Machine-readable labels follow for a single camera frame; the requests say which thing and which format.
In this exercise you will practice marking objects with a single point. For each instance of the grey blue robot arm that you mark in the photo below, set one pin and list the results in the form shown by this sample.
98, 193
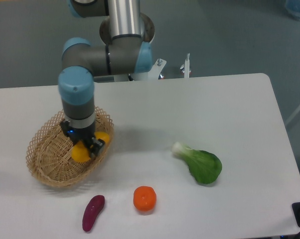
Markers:
81, 63

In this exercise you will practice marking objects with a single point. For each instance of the yellow mango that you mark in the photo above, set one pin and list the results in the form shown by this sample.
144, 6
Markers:
81, 154

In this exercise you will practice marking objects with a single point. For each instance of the woven wicker basket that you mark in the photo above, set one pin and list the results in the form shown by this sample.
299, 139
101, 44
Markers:
49, 153

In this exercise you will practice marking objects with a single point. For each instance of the blue plastic bag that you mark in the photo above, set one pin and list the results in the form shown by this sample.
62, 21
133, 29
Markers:
293, 8

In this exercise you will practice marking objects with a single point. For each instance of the orange tangerine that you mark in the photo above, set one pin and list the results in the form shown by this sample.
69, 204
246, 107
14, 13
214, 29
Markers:
144, 198

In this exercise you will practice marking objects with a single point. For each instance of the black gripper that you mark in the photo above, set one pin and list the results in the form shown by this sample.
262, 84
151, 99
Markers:
84, 135

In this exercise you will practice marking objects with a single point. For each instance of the purple sweet potato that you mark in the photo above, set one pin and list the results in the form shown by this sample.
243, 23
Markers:
93, 209

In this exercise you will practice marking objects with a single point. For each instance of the green bok choy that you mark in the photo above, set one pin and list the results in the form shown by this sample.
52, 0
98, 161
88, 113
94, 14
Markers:
205, 167

